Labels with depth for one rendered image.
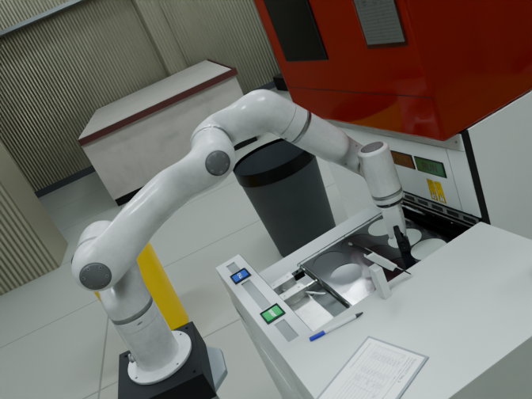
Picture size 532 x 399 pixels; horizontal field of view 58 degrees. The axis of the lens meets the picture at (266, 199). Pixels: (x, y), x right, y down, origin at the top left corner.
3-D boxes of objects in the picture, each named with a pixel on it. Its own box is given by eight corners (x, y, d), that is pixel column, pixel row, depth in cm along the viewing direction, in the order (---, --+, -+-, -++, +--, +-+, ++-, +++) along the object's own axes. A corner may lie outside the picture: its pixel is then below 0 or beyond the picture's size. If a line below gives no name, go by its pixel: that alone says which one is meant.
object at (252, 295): (254, 285, 169) (238, 253, 164) (332, 374, 120) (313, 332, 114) (231, 299, 167) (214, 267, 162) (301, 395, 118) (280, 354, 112)
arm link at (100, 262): (104, 274, 129) (96, 309, 114) (67, 247, 124) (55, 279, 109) (240, 147, 124) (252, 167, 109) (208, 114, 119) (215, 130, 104)
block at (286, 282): (292, 279, 152) (289, 271, 151) (297, 283, 149) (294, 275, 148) (271, 292, 151) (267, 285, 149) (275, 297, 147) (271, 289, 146)
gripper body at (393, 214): (374, 191, 138) (385, 223, 142) (374, 208, 129) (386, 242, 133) (400, 184, 135) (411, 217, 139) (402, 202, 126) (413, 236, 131)
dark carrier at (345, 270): (387, 213, 162) (387, 211, 162) (463, 246, 131) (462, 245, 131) (302, 265, 154) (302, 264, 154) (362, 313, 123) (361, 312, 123)
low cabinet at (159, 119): (230, 109, 864) (207, 58, 827) (265, 138, 621) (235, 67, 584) (124, 159, 846) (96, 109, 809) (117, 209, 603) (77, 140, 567)
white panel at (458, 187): (344, 193, 205) (313, 107, 189) (499, 260, 132) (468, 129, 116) (339, 196, 204) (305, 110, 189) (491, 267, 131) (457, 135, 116)
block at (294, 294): (303, 289, 145) (300, 281, 144) (309, 294, 142) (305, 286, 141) (281, 303, 143) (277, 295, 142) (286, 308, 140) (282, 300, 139)
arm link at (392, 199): (370, 186, 137) (374, 195, 138) (370, 200, 129) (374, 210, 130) (400, 178, 134) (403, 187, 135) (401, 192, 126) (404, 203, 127)
